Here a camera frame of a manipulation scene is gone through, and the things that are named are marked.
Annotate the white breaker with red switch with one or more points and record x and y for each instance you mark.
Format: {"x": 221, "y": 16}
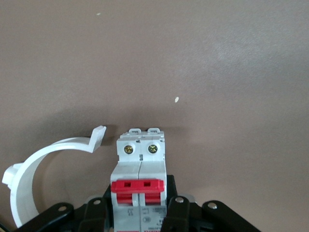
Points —
{"x": 138, "y": 169}

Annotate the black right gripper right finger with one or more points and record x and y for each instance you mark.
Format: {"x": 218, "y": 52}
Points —
{"x": 178, "y": 212}

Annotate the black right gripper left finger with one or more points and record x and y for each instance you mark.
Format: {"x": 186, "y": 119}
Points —
{"x": 94, "y": 215}

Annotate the white curved pipe clamp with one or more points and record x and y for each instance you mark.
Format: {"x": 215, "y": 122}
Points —
{"x": 24, "y": 178}

